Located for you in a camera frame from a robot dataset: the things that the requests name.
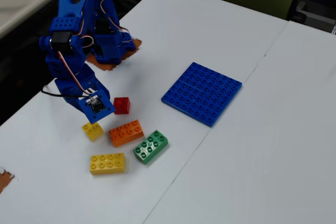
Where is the grey metal frame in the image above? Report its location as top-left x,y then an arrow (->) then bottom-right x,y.
287,0 -> 336,36

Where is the blue camera mount with board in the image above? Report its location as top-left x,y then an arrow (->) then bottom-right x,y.
77,89 -> 116,124

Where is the red 2x2 block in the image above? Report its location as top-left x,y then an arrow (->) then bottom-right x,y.
113,97 -> 131,115

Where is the red white servo wire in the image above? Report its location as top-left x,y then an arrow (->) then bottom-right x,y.
57,50 -> 93,96

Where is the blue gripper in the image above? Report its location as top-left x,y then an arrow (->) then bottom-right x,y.
54,63 -> 110,124

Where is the orange 2x4 block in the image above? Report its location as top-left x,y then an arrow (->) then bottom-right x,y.
109,119 -> 145,148

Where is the yellow 2x2 block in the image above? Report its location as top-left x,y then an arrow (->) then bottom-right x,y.
81,122 -> 104,142

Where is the blue 8x8 studded baseplate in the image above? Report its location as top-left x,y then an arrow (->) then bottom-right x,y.
161,62 -> 243,128

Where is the green 2x4 block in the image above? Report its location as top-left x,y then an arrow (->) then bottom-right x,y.
132,129 -> 169,165

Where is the black camera cable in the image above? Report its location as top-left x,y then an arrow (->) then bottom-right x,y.
40,84 -> 81,99

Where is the yellow 2x4 block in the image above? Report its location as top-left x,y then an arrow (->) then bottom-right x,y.
89,153 -> 127,175

